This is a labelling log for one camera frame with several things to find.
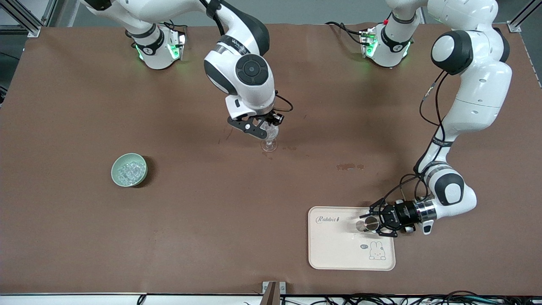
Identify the steel double jigger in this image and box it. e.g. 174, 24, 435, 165
355, 215, 380, 233

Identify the clear ice cubes pile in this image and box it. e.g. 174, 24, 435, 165
116, 160, 144, 183

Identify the clear stemmed wine glass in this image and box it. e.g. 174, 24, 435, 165
259, 122, 280, 153

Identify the cream rabbit print tray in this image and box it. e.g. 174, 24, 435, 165
308, 206, 396, 271

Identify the brown table mat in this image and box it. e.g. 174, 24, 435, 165
0, 23, 542, 296

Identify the pale green ceramic bowl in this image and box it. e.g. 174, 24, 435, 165
111, 153, 148, 187

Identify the black cable bundle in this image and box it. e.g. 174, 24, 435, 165
279, 291, 542, 305

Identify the black base power cable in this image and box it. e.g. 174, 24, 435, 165
325, 21, 365, 45
159, 20, 188, 36

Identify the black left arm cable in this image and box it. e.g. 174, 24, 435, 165
371, 70, 447, 212

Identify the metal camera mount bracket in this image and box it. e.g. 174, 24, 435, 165
262, 281, 286, 305

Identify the aluminium frame profile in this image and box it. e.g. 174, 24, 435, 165
506, 0, 542, 33
0, 0, 58, 38

